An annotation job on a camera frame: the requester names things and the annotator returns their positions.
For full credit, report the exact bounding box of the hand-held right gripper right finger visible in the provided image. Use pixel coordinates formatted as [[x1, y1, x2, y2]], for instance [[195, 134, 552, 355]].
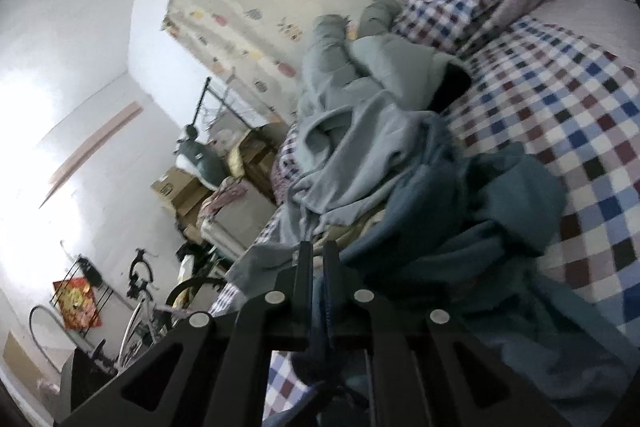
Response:
[[322, 241, 571, 427]]

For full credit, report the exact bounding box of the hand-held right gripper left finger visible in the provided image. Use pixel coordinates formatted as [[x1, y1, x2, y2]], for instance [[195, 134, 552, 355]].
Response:
[[60, 241, 313, 427]]

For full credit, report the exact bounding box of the teal blue shirt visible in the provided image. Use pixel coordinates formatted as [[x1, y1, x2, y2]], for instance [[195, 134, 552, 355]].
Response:
[[287, 142, 640, 427]]

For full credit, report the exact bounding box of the black clothes rack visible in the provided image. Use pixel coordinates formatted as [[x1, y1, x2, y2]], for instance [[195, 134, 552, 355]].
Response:
[[192, 77, 281, 142]]

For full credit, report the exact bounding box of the beige shirt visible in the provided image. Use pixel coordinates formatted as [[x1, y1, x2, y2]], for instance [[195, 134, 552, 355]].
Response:
[[320, 212, 391, 248]]

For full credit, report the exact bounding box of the pink cloth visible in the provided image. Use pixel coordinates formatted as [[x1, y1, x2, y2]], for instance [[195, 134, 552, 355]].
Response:
[[197, 177, 248, 228]]

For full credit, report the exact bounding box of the light blue-grey shirt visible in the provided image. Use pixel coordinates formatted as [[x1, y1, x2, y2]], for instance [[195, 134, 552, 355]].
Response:
[[225, 87, 451, 298]]

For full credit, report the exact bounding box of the bicycle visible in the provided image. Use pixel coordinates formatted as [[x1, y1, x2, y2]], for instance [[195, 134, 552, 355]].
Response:
[[117, 247, 236, 373]]

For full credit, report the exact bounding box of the checked bed sheet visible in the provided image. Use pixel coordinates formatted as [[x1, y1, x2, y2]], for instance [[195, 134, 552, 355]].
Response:
[[207, 0, 640, 408]]

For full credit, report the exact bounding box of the red wall poster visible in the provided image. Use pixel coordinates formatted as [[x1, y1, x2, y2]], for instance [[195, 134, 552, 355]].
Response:
[[52, 277, 103, 330]]

